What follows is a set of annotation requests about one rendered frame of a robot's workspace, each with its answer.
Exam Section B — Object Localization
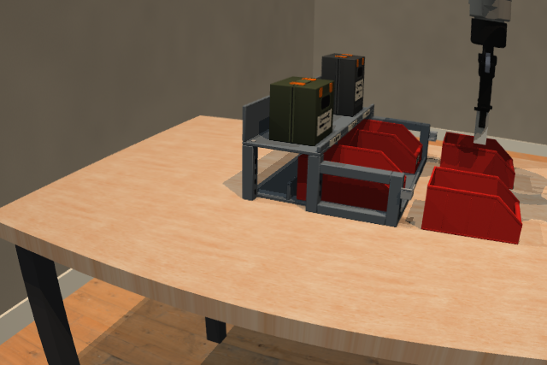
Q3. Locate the black case with orange latches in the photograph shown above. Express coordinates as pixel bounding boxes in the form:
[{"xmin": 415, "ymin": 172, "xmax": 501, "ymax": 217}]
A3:
[{"xmin": 321, "ymin": 53, "xmax": 365, "ymax": 117}]

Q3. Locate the olive green tool case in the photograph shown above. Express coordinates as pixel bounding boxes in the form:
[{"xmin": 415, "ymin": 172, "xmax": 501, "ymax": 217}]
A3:
[{"xmin": 269, "ymin": 76, "xmax": 334, "ymax": 146}]

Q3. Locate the grey metal shelf rack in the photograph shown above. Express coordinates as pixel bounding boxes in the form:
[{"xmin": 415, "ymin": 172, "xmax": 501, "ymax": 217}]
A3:
[{"xmin": 242, "ymin": 95, "xmax": 438, "ymax": 227}]

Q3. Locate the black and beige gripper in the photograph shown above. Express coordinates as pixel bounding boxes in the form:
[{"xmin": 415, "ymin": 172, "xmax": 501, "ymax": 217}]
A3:
[{"xmin": 471, "ymin": 18, "xmax": 507, "ymax": 144}]

